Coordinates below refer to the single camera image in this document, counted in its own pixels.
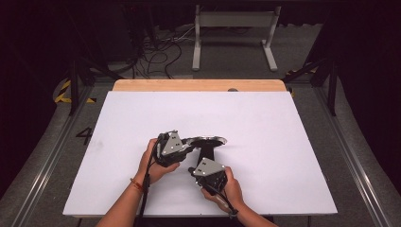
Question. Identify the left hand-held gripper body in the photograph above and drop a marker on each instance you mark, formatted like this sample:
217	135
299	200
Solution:
171	146

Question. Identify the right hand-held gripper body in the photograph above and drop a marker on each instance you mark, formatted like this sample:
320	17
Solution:
209	171

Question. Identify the black fish-shaped object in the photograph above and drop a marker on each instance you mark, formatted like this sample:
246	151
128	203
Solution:
206	154

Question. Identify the person's left hand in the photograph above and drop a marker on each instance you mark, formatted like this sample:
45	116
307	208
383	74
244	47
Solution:
151	170

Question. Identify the person's right hand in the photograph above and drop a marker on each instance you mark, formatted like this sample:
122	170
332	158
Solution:
233	192

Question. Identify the grey round table grommet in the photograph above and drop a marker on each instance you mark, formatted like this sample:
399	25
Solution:
232	90

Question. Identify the black metal stand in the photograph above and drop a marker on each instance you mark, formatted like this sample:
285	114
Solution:
74	85
331	88

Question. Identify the yellow black floor tape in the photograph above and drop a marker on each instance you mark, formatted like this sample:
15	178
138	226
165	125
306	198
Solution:
63	94
299	71

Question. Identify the aluminium floor rail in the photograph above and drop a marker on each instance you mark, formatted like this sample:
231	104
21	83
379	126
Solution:
353	164
47	164

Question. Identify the white metal table frame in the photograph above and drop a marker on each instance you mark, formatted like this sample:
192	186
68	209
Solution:
235	19

